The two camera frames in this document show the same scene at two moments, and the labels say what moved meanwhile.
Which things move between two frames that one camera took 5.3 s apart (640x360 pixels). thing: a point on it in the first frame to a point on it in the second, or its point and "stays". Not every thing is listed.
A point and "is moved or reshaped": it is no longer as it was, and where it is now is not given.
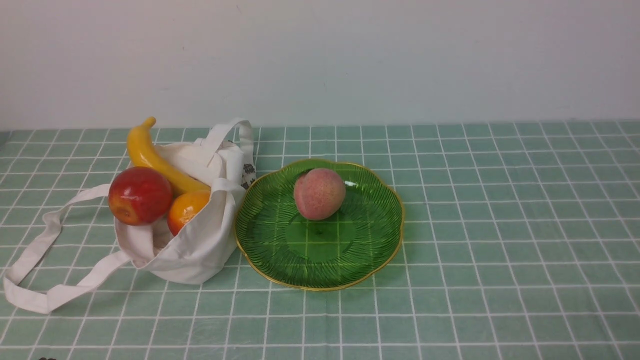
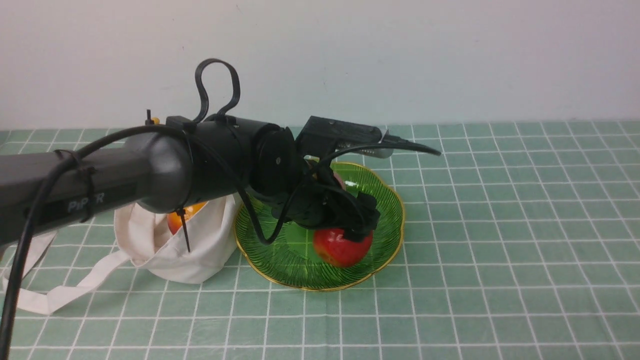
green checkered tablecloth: x=521 y=241 stays
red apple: x=139 y=196 is moved or reshaped
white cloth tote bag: x=223 y=164 stays
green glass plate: x=358 y=243 stays
